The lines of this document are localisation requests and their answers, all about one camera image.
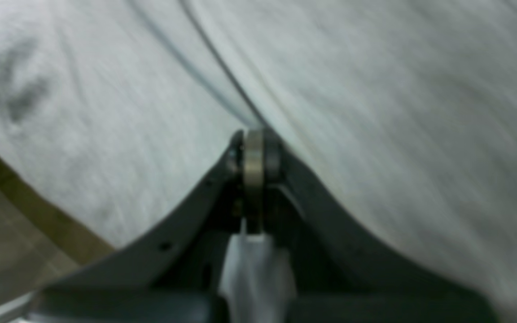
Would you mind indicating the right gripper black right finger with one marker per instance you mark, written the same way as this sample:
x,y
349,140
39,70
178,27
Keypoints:
x,y
342,272

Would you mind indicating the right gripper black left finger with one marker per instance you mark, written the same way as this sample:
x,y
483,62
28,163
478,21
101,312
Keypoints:
x,y
169,275

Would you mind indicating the grey t-shirt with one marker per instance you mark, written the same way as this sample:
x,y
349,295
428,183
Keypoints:
x,y
405,109

